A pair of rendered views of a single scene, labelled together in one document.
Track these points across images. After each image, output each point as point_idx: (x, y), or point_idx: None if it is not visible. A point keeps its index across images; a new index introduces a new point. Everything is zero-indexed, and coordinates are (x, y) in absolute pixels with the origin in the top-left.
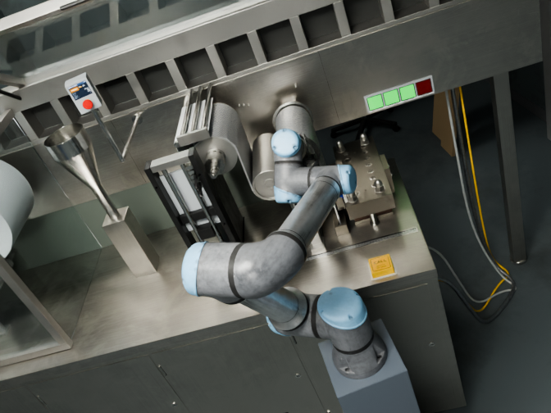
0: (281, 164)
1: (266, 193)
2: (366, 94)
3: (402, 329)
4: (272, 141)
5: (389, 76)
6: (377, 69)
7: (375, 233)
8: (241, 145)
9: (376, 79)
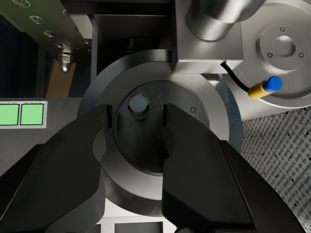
0: None
1: (299, 20)
2: (41, 129)
3: None
4: None
5: (1, 146)
6: (15, 163)
7: None
8: (285, 168)
9: (21, 147)
